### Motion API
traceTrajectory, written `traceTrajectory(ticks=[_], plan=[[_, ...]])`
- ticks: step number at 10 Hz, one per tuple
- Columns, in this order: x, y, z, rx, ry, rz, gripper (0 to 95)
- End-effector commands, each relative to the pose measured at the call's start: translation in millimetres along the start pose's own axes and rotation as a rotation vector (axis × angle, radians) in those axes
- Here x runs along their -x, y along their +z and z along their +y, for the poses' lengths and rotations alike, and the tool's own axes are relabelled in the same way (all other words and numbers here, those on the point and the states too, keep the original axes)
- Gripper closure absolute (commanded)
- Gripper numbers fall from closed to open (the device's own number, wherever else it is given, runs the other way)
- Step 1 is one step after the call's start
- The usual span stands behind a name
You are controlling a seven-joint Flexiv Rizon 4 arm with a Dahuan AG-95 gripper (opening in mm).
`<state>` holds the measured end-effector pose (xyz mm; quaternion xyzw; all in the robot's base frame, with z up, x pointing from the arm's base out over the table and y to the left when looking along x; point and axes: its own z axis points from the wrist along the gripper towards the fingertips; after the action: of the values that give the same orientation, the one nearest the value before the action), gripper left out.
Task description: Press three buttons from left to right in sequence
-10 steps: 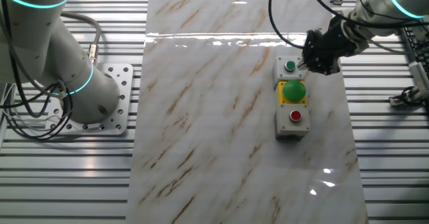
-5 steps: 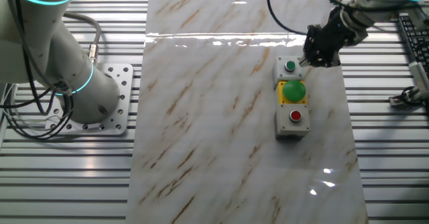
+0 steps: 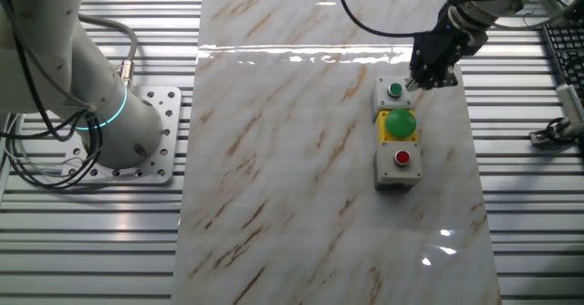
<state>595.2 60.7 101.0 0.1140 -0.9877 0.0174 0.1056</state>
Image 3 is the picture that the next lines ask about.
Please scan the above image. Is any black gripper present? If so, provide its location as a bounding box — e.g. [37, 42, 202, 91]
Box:
[404, 3, 478, 91]

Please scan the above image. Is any grey box small green button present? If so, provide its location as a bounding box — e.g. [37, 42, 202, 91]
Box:
[371, 75, 416, 114]

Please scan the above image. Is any yellow box large green button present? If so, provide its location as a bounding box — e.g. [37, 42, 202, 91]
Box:
[376, 108, 420, 144]

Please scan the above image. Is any grey box red button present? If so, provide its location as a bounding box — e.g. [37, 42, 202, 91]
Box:
[372, 140, 424, 192]

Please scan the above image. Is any black keyboard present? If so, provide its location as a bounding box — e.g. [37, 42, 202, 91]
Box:
[541, 21, 584, 100]

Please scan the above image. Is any marble pattern table mat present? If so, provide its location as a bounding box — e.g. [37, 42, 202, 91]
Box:
[171, 0, 503, 305]

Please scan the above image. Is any thin white cable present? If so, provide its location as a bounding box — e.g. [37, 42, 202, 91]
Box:
[487, 0, 584, 31]

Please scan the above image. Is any grey camera on mount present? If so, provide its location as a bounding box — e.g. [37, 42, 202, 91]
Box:
[528, 83, 584, 149]

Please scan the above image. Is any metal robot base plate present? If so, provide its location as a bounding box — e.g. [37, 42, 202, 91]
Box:
[61, 85, 183, 185]

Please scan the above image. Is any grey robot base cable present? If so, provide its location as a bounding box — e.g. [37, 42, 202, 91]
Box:
[78, 15, 140, 89]

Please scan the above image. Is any black cable bundle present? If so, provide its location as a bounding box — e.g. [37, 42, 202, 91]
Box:
[0, 0, 104, 192]

